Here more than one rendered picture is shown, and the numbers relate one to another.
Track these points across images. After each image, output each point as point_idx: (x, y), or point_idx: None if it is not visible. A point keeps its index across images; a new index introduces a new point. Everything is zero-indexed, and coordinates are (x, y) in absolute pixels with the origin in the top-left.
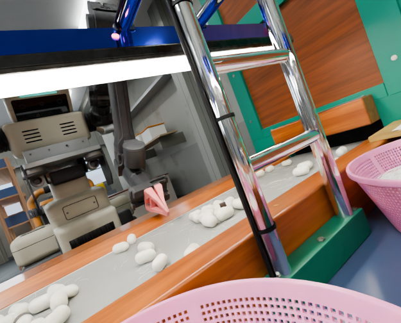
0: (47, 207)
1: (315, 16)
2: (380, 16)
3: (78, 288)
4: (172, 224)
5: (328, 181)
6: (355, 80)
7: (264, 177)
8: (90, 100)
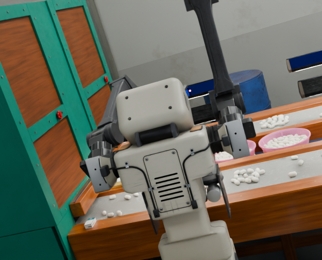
0: (221, 221)
1: (64, 138)
2: (82, 146)
3: (231, 184)
4: None
5: None
6: (81, 173)
7: (124, 211)
8: (123, 136)
